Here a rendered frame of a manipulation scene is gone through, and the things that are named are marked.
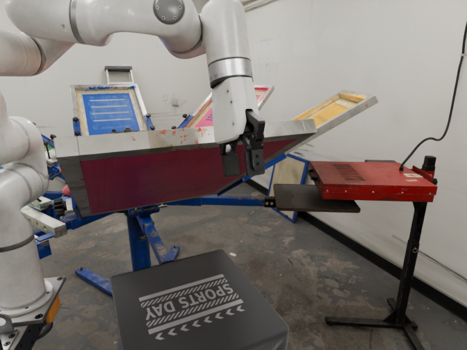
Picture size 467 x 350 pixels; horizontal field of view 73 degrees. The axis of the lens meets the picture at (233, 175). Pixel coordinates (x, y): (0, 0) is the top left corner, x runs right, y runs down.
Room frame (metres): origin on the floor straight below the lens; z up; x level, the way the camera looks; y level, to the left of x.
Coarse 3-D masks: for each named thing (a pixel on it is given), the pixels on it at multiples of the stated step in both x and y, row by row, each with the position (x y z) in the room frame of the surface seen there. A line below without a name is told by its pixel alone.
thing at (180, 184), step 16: (240, 144) 0.73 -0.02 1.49; (272, 144) 0.80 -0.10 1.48; (208, 160) 0.80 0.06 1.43; (240, 160) 0.88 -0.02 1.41; (192, 176) 0.93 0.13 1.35; (208, 176) 0.98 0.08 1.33; (224, 176) 1.04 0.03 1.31; (176, 192) 1.12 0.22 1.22; (192, 192) 1.20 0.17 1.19; (208, 192) 1.30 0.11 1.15
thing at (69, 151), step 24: (312, 120) 0.80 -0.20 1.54; (72, 144) 0.56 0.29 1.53; (96, 144) 0.57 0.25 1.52; (120, 144) 0.59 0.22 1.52; (144, 144) 0.61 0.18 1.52; (168, 144) 0.62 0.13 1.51; (192, 144) 0.65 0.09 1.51; (216, 144) 0.68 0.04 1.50; (288, 144) 0.84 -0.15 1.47; (72, 168) 0.60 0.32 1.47; (72, 192) 0.77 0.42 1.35; (216, 192) 1.35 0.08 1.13
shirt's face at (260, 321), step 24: (168, 264) 1.05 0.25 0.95; (192, 264) 1.05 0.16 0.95; (216, 264) 1.05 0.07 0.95; (120, 288) 0.90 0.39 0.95; (144, 288) 0.90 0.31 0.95; (240, 288) 0.90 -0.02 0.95; (120, 312) 0.79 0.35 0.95; (240, 312) 0.79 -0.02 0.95; (264, 312) 0.79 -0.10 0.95; (144, 336) 0.70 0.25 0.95; (192, 336) 0.70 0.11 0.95; (216, 336) 0.70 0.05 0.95; (240, 336) 0.70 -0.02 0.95; (264, 336) 0.70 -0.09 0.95
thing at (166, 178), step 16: (96, 160) 0.60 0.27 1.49; (112, 160) 0.62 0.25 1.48; (128, 160) 0.64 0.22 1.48; (144, 160) 0.67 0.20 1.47; (160, 160) 0.69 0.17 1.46; (176, 160) 0.72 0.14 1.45; (192, 160) 0.76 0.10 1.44; (96, 176) 0.69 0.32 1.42; (112, 176) 0.72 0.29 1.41; (128, 176) 0.75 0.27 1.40; (144, 176) 0.79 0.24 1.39; (160, 176) 0.83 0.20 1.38; (176, 176) 0.88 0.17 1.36; (96, 192) 0.83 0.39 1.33; (112, 192) 0.87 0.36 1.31; (128, 192) 0.92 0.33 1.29; (144, 192) 0.98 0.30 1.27; (160, 192) 1.04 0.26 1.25; (96, 208) 1.04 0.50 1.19; (112, 208) 1.12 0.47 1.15
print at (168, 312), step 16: (176, 288) 0.90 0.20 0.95; (192, 288) 0.90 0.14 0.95; (208, 288) 0.90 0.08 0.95; (224, 288) 0.90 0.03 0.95; (144, 304) 0.83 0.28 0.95; (160, 304) 0.83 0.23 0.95; (176, 304) 0.83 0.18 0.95; (192, 304) 0.83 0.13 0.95; (208, 304) 0.83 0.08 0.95; (224, 304) 0.83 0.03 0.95; (240, 304) 0.83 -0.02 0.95; (160, 320) 0.76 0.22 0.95; (176, 320) 0.76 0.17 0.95; (192, 320) 0.76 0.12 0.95; (208, 320) 0.76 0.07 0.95; (160, 336) 0.70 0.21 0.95
